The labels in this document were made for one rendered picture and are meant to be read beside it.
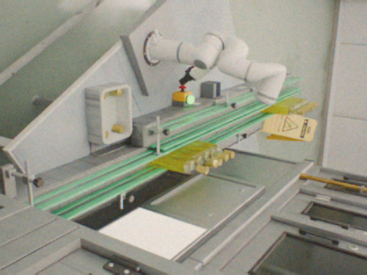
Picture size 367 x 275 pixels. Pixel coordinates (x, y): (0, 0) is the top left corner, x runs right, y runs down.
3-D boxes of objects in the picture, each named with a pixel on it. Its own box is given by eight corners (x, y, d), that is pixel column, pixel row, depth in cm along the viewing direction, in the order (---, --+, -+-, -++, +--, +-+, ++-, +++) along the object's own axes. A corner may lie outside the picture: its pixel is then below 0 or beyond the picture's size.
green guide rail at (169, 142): (149, 147, 189) (164, 151, 185) (149, 145, 189) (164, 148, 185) (292, 87, 329) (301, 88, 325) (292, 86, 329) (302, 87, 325)
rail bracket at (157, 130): (142, 152, 186) (166, 158, 180) (142, 114, 181) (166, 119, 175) (147, 151, 189) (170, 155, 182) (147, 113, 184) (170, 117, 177)
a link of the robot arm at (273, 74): (240, 87, 174) (274, 100, 171) (252, 54, 171) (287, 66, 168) (246, 86, 187) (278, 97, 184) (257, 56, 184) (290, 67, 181)
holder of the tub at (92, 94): (88, 154, 178) (102, 158, 174) (84, 87, 170) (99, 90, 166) (116, 143, 192) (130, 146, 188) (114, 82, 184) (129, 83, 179)
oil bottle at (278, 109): (260, 111, 288) (301, 118, 273) (260, 103, 286) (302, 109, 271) (264, 110, 292) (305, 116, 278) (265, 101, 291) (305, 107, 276)
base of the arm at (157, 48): (140, 37, 185) (170, 40, 177) (156, 23, 192) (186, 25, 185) (149, 68, 195) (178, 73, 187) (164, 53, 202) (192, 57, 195)
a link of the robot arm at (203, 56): (173, 54, 181) (206, 59, 173) (187, 31, 186) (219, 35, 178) (180, 69, 188) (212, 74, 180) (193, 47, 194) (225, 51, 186)
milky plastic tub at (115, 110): (88, 142, 176) (104, 146, 171) (84, 87, 169) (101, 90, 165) (117, 132, 190) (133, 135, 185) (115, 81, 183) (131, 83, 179)
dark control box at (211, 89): (200, 96, 245) (213, 98, 240) (201, 82, 242) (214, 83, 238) (207, 93, 251) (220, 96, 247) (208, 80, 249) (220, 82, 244)
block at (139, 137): (129, 145, 189) (142, 148, 186) (129, 124, 186) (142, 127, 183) (135, 143, 192) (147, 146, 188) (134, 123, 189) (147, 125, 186)
